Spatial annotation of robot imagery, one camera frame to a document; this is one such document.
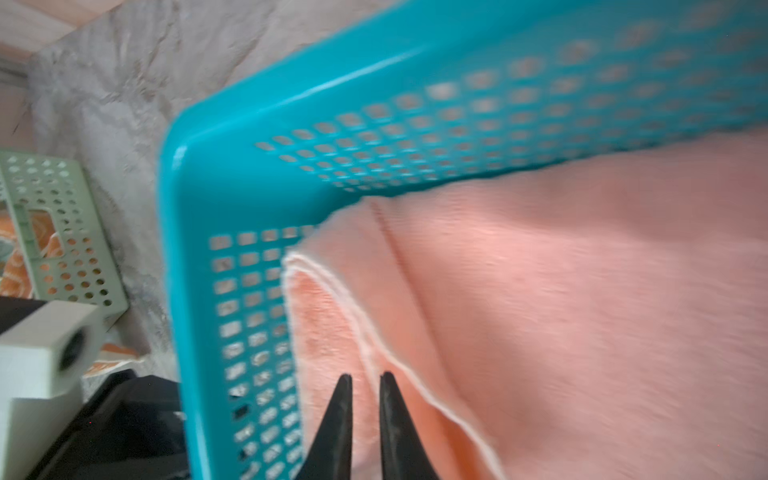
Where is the orange patterned towel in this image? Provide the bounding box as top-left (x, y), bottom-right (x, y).
top-left (0, 209), bottom-right (64, 300)

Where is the mint green perforated basket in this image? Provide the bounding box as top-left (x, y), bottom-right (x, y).
top-left (1, 151), bottom-right (128, 326)

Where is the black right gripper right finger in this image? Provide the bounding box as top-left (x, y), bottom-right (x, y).
top-left (379, 371), bottom-right (439, 480)

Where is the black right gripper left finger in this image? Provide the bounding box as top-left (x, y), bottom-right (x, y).
top-left (295, 374), bottom-right (353, 480)

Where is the pink towel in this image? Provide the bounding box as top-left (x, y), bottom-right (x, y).
top-left (282, 128), bottom-right (767, 479)

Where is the teal plastic basket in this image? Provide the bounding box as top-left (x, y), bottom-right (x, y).
top-left (158, 1), bottom-right (767, 479)

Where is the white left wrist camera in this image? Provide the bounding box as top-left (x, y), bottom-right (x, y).
top-left (1, 297), bottom-right (106, 479)

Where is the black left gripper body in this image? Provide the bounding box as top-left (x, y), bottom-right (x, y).
top-left (27, 369), bottom-right (189, 480)

